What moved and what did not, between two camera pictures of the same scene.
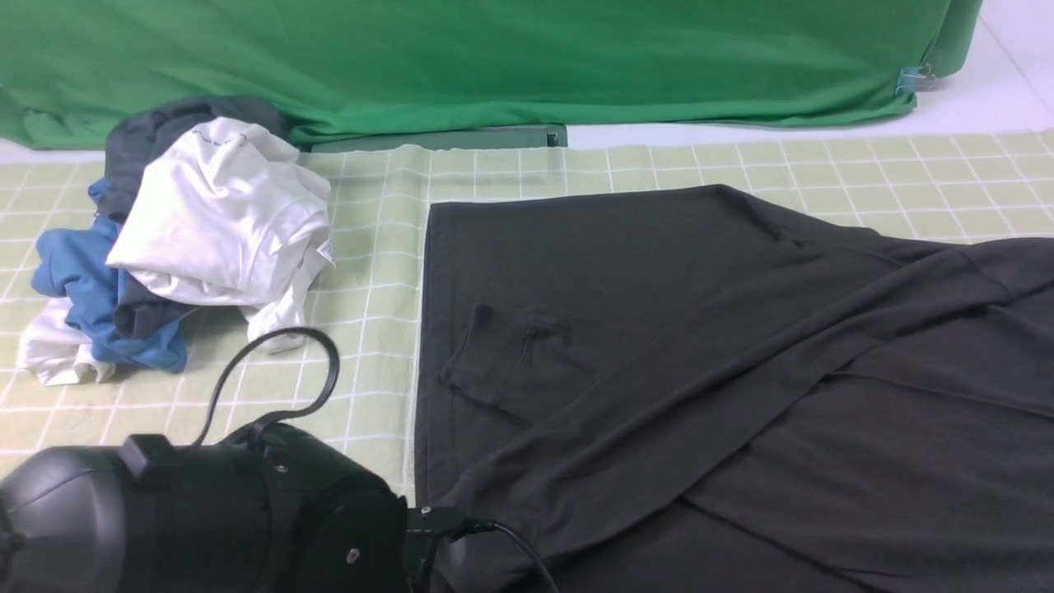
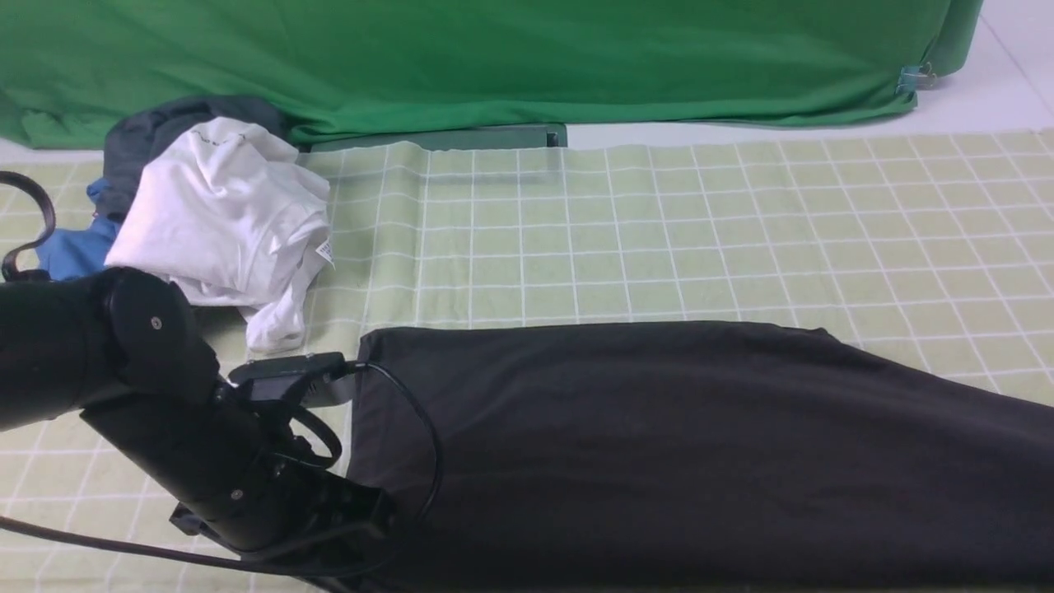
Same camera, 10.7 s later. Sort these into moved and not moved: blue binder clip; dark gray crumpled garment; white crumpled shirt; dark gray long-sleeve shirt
Moved: dark gray long-sleeve shirt
Not moved: white crumpled shirt; dark gray crumpled garment; blue binder clip
